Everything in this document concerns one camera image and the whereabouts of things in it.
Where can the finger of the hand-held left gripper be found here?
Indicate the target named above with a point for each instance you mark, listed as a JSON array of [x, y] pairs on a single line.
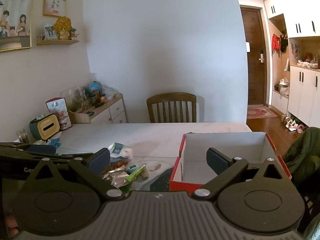
[[62, 155], [41, 149]]

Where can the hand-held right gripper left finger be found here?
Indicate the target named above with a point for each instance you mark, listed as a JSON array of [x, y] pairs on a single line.
[[100, 159]]

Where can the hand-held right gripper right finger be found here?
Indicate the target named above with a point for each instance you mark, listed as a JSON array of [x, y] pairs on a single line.
[[217, 161]]

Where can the white cardboard box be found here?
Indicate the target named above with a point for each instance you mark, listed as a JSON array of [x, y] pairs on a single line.
[[225, 145]]

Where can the clear wrapper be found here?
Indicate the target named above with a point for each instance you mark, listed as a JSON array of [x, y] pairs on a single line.
[[116, 177]]

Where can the small teal toy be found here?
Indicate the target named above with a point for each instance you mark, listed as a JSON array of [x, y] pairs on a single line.
[[132, 168]]

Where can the green packet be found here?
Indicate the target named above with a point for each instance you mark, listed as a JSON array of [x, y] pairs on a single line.
[[135, 173]]

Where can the person's left hand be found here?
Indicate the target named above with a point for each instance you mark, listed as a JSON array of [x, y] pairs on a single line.
[[11, 222]]

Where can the blue cloth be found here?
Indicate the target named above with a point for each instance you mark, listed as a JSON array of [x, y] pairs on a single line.
[[55, 142]]

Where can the glass jar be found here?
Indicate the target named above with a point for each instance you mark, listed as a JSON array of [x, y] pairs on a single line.
[[22, 137]]

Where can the green and yellow tissue box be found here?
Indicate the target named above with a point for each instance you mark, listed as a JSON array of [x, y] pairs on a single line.
[[45, 127]]

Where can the red and white bag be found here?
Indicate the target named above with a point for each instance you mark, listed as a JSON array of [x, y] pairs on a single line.
[[58, 112]]

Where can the brown paper box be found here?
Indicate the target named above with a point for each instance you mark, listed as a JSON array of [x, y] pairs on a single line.
[[80, 117]]

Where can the white drawer cabinet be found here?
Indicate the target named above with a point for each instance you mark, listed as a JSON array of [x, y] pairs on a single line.
[[113, 111]]

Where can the dark round mat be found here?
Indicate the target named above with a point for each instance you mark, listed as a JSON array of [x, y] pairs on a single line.
[[161, 180]]

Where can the red patterned rug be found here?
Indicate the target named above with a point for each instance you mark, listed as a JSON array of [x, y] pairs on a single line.
[[261, 112]]

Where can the wooden slat-back chair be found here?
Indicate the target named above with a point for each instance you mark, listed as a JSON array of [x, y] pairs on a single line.
[[171, 107]]

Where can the blue globe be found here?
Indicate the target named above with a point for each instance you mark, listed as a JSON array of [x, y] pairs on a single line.
[[93, 87]]

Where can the row of shoes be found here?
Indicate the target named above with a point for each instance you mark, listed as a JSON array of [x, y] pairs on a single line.
[[292, 124]]

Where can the green jacket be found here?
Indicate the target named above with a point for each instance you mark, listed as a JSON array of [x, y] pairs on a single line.
[[303, 150]]

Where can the white plastic bag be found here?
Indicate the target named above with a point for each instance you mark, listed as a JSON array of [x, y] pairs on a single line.
[[284, 86]]

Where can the brown door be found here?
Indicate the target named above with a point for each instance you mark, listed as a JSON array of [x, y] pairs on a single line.
[[253, 55]]

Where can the tall white shoe cabinet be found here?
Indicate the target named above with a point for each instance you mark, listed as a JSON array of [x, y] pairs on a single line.
[[302, 87]]

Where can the yellow flower ornament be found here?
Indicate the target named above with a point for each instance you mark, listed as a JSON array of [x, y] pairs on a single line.
[[62, 27]]

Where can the red hanging garment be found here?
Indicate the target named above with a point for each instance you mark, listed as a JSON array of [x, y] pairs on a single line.
[[275, 42]]

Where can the large framed family picture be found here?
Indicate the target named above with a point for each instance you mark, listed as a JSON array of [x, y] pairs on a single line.
[[15, 17]]

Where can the black hanging bag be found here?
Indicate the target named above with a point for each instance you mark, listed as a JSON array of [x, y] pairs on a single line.
[[284, 42]]

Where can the small framed picture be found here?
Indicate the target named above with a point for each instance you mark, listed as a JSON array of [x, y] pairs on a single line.
[[53, 6]]

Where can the wooden wall shelf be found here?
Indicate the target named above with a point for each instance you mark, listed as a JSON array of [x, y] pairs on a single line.
[[58, 42]]

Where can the small photo frame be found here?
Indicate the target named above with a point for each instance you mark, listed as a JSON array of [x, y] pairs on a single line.
[[48, 31]]

